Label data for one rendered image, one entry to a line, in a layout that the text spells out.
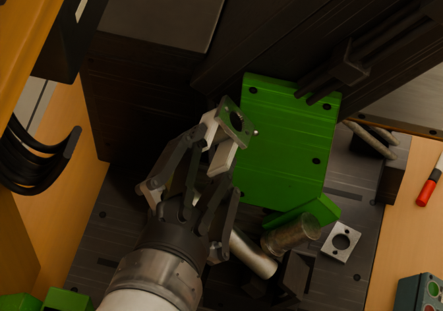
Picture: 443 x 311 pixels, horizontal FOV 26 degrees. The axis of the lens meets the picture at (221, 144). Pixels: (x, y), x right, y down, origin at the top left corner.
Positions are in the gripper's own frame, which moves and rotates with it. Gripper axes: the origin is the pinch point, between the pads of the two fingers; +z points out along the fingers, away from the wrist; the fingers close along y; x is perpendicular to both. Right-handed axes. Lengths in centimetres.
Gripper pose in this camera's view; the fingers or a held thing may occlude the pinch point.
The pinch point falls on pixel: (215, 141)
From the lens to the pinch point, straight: 111.8
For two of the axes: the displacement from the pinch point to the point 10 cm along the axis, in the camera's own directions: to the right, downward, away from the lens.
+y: -6.2, -6.7, -4.0
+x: -7.4, 3.3, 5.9
